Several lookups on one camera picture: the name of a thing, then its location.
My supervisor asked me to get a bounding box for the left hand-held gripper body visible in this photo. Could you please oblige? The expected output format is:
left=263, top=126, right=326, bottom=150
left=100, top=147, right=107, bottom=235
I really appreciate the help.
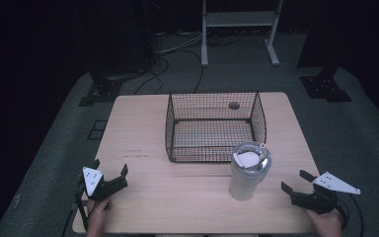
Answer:
left=75, top=166, right=129, bottom=202

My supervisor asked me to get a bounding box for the white metal stand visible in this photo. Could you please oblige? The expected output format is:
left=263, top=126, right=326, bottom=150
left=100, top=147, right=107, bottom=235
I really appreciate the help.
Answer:
left=200, top=0, right=285, bottom=68

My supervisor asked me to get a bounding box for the black wire basket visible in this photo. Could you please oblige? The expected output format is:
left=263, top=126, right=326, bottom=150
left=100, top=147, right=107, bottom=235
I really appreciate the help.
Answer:
left=164, top=91, right=268, bottom=164

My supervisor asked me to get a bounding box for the black stand base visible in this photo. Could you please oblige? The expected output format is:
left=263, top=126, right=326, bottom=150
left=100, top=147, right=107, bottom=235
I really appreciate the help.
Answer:
left=77, top=67, right=147, bottom=108
left=298, top=63, right=353, bottom=104

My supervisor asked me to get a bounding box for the black floor cable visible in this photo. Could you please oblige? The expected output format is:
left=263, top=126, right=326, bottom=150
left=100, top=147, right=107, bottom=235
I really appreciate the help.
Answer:
left=132, top=48, right=205, bottom=97

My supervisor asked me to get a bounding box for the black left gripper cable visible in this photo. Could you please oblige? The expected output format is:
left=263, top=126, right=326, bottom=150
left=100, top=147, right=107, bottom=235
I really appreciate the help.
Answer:
left=74, top=176, right=95, bottom=232

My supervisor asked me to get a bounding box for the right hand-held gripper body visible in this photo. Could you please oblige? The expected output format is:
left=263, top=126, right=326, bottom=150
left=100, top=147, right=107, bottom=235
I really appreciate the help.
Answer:
left=289, top=171, right=362, bottom=215

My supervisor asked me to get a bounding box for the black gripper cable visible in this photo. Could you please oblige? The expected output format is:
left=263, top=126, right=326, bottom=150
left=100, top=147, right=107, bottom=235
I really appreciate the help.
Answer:
left=336, top=193, right=366, bottom=237
left=74, top=176, right=95, bottom=232

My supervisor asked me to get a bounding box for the white tumbler with clear lid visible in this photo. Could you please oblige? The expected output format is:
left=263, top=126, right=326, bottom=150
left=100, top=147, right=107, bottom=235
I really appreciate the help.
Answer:
left=228, top=140, right=273, bottom=202

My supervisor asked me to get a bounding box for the black square floor frame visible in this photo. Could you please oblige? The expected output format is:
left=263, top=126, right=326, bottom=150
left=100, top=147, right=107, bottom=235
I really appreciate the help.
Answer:
left=86, top=119, right=109, bottom=141

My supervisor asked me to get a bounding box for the person's left hand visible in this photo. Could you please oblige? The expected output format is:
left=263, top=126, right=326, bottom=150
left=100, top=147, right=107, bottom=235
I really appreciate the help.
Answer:
left=85, top=197, right=114, bottom=237

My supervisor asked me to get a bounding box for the white floor cable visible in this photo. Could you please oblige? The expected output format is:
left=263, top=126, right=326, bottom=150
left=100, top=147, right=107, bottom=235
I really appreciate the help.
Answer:
left=156, top=31, right=205, bottom=55

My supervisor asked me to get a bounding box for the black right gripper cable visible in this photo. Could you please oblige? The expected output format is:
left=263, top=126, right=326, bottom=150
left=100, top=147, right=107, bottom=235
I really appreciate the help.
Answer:
left=336, top=193, right=366, bottom=237

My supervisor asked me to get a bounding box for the person's right hand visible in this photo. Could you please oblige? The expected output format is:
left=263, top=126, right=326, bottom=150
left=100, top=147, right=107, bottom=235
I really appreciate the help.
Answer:
left=305, top=207, right=344, bottom=237

